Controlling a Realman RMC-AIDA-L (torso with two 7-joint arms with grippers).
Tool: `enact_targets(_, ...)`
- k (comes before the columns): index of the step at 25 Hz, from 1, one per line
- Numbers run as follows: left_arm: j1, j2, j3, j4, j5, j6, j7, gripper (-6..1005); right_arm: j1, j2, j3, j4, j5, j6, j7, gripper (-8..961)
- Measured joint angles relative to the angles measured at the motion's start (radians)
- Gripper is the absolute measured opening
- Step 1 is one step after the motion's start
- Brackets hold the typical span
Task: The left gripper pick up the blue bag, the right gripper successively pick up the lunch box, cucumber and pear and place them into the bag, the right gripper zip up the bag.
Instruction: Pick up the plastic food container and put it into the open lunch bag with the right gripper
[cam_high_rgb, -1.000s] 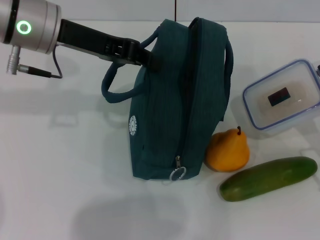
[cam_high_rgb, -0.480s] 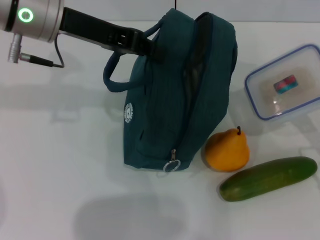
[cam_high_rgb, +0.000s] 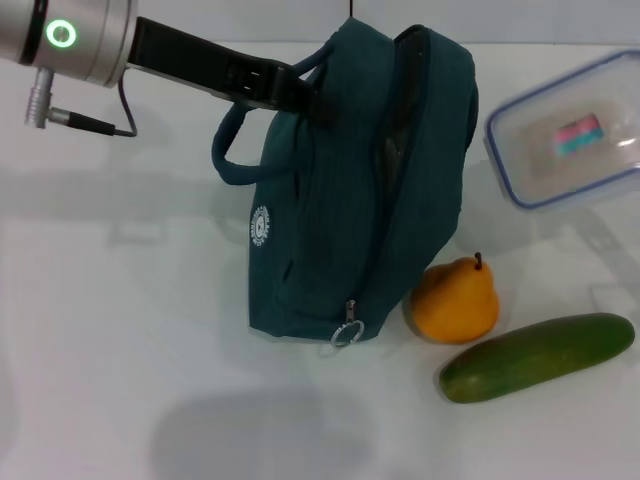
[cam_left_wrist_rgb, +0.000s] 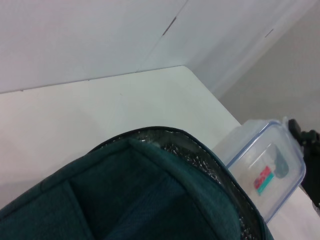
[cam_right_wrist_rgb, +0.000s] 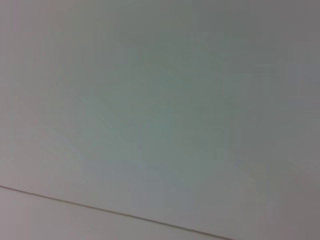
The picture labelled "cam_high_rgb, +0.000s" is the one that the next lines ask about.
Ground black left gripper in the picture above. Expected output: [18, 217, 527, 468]
[127, 16, 336, 126]

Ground dark teal insulated lunch bag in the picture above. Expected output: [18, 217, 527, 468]
[212, 16, 479, 349]

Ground orange pear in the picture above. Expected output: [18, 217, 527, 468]
[409, 252, 500, 345]

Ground clear blue-rimmed plastic container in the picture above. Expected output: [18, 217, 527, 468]
[483, 49, 640, 211]

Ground green cucumber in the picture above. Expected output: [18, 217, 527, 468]
[438, 312, 636, 404]

